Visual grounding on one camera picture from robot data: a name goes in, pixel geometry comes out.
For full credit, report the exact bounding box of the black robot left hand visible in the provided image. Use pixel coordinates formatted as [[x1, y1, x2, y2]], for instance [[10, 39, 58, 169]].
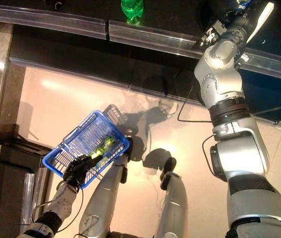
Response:
[[62, 153, 104, 190]]

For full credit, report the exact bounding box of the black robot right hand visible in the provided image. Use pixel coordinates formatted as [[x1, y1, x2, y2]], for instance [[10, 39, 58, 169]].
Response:
[[225, 0, 255, 18]]

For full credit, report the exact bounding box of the blue plastic shopping basket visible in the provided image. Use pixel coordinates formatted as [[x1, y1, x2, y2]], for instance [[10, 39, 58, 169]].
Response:
[[42, 110, 131, 190]]

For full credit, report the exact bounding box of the silver robot left leg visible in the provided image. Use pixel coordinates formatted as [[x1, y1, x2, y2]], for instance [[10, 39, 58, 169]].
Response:
[[77, 137, 134, 238]]

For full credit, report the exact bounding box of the green Sprite bottle yellow cap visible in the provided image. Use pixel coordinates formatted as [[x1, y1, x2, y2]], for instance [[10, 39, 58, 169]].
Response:
[[88, 135, 117, 162], [120, 0, 144, 25]]

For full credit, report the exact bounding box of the black low cabinet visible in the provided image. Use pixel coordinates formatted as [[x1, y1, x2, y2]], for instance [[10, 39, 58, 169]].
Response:
[[0, 121, 56, 238]]

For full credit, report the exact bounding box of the black metal shelf board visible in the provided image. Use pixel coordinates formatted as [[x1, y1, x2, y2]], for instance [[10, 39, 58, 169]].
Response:
[[0, 0, 107, 40], [108, 0, 281, 84], [129, 53, 281, 132], [8, 24, 131, 92]]

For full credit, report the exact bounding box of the black robot torso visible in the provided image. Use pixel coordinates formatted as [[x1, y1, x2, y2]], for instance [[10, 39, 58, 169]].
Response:
[[107, 231, 157, 238]]

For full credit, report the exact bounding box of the reflective metal side panel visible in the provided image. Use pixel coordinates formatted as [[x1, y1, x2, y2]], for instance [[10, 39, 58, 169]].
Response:
[[0, 19, 28, 149]]

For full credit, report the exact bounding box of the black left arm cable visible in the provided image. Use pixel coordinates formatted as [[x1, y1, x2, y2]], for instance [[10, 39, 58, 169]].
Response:
[[30, 179, 84, 233]]

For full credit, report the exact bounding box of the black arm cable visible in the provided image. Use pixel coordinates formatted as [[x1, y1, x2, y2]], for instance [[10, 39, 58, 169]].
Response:
[[30, 179, 84, 233], [176, 81, 222, 176]]

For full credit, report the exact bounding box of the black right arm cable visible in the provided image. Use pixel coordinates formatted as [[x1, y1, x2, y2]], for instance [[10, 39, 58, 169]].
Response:
[[176, 81, 222, 176]]

